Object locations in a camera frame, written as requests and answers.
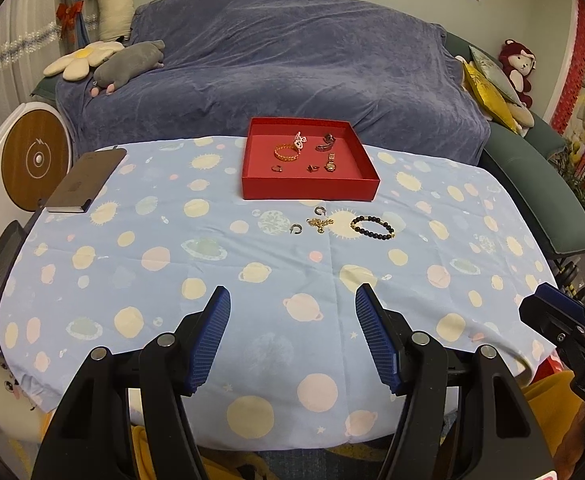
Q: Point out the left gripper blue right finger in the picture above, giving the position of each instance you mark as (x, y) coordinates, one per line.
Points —
(376, 328)

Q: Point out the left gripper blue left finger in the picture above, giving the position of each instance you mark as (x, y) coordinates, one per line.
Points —
(204, 340)

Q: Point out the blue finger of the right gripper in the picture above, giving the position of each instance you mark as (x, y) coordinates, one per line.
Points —
(560, 301)
(551, 323)

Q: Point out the gold wristwatch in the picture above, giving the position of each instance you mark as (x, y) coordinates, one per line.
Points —
(330, 165)

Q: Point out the gold chain-link bangle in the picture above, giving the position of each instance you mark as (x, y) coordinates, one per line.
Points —
(286, 152)

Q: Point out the silver blue-dial wristwatch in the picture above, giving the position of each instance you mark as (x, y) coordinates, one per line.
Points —
(327, 143)

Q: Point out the person's right hand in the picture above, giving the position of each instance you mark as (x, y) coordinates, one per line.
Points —
(569, 435)

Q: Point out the blue planet-print tablecloth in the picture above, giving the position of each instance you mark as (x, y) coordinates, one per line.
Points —
(442, 243)

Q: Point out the potted flower plant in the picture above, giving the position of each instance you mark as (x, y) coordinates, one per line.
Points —
(571, 167)

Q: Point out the green sofa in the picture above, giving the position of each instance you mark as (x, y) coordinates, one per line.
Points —
(523, 166)

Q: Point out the beige plush toy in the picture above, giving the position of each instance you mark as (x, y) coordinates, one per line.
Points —
(522, 116)

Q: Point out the red cardboard box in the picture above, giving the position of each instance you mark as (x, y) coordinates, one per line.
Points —
(266, 178)

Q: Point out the gold shiny cushion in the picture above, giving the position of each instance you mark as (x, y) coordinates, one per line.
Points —
(487, 97)

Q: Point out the grey silver cushion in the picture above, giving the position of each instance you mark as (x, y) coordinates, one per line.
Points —
(495, 75)

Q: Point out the red monkey plush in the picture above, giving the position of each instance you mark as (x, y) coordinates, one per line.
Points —
(518, 62)

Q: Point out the white round wood-faced appliance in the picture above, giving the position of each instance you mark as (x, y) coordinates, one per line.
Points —
(35, 155)

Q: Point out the blue-grey sofa blanket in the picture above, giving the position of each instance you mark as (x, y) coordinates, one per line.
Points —
(227, 61)

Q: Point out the grey plush animal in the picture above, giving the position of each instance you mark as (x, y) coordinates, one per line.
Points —
(126, 64)

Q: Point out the red paper garland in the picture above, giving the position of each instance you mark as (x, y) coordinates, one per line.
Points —
(573, 81)

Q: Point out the cream flower plush pillow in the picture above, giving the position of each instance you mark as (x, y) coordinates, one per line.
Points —
(76, 65)

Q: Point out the red ribbon bow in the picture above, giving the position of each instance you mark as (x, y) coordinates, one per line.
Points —
(67, 15)

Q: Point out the white sheer curtain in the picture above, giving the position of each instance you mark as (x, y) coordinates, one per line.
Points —
(30, 40)

